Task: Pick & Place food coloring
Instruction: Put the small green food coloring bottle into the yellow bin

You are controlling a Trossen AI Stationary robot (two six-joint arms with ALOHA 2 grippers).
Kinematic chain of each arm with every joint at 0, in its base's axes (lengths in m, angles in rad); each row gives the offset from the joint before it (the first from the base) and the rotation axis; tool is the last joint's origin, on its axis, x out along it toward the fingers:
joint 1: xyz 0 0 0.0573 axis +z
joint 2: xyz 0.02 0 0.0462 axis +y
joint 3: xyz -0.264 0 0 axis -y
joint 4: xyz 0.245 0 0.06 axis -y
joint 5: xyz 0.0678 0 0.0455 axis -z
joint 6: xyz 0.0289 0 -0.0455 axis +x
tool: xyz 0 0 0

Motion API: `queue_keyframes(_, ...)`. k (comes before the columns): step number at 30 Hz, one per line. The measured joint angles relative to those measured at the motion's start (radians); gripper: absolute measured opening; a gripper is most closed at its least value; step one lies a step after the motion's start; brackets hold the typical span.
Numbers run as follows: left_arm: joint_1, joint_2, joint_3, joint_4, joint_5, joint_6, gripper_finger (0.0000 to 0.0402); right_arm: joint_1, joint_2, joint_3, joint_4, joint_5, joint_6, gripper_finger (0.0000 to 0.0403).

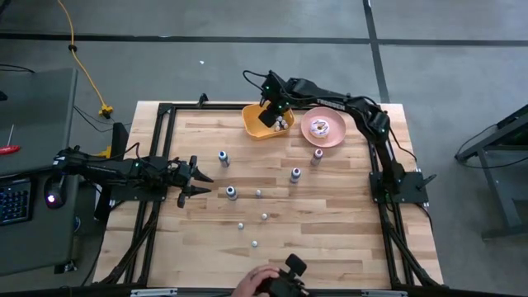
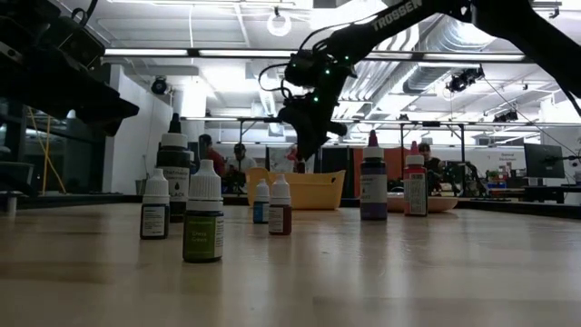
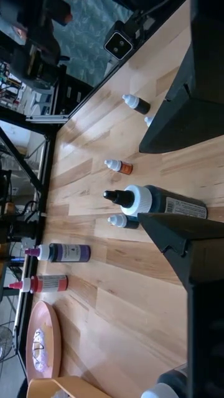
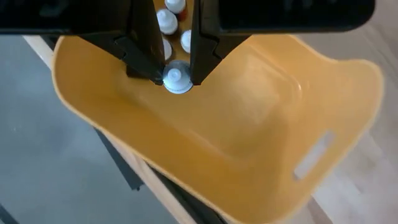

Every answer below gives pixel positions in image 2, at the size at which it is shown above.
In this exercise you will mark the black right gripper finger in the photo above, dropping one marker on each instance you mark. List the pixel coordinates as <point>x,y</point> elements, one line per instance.
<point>314,138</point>
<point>302,138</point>

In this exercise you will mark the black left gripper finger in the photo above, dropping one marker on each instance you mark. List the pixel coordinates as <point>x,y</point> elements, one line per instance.
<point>109,111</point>

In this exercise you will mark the large violet food coloring bottle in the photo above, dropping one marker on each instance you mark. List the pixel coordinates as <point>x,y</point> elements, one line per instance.
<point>373,191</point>

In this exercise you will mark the large black food coloring bottle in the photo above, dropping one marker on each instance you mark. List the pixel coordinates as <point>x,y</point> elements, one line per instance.
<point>172,159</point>

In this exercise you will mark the small blue dropper bottle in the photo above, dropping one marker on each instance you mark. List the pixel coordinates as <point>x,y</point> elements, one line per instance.
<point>261,211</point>

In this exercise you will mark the small orange-red dropper bottle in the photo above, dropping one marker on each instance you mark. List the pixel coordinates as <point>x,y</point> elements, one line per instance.
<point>280,220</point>

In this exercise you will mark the large red food coloring bottle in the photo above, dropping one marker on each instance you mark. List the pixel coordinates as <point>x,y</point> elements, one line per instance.
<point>415,191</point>

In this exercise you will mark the small green label dropper bottle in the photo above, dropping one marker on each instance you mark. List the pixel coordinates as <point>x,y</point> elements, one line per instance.
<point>202,236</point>

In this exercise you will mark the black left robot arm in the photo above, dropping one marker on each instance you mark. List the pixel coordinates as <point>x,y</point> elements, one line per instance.
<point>20,20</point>

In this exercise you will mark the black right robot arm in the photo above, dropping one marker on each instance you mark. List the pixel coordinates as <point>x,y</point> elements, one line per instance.
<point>522,22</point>

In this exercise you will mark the yellow plastic bin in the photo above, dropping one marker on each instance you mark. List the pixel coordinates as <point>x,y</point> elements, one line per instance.
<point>313,193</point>

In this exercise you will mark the person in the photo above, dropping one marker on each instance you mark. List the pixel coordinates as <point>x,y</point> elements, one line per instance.
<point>430,163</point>
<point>239,159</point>
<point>211,154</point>

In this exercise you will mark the orange partition panel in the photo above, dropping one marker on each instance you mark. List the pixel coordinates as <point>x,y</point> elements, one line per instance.
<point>395,163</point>

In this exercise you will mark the pink plate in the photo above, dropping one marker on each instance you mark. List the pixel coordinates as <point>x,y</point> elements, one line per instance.
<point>442,205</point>

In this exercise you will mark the black ceiling mounted device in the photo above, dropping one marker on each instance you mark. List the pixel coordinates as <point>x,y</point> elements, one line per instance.
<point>463,81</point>

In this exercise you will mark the black computer monitor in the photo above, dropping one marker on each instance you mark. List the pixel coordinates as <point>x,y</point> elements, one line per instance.
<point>544,161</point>

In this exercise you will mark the black round ceiling camera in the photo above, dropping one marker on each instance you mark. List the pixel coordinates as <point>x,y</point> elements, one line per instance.
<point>159,86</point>

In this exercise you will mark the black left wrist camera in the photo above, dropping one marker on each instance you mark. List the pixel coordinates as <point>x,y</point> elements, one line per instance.
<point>75,43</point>

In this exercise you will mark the black background workstation frame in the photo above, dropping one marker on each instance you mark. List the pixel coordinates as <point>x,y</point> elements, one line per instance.
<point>462,154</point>

